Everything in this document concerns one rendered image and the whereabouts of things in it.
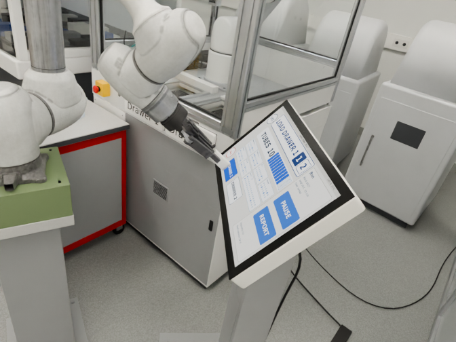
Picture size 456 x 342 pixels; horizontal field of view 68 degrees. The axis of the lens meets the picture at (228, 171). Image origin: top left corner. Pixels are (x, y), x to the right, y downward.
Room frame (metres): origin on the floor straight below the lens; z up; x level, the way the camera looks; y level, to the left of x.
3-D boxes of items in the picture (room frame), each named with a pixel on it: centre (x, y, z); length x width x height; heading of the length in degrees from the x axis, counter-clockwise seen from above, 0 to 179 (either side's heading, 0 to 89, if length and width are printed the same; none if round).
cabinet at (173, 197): (1.90, 0.14, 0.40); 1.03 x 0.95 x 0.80; 55
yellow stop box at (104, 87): (1.70, 0.74, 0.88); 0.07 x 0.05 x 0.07; 55
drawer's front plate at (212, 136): (1.35, 0.20, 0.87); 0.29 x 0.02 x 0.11; 55
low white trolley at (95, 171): (1.51, 0.96, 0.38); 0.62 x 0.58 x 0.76; 55
